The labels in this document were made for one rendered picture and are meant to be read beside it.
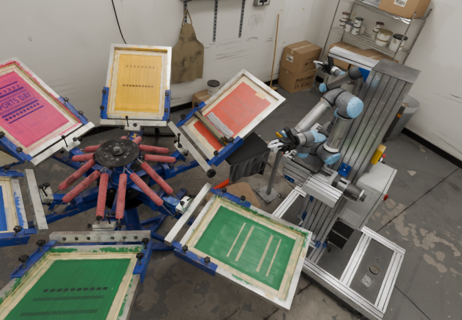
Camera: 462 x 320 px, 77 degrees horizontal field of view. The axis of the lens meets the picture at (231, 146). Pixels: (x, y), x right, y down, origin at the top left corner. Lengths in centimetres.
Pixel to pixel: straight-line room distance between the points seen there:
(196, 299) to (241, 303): 40
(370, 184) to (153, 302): 207
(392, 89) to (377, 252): 186
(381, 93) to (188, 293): 229
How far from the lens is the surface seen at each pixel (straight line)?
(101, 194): 212
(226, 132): 244
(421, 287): 374
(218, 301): 296
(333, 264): 313
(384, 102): 211
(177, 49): 433
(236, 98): 263
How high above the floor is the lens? 276
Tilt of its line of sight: 41 degrees down
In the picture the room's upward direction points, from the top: 7 degrees clockwise
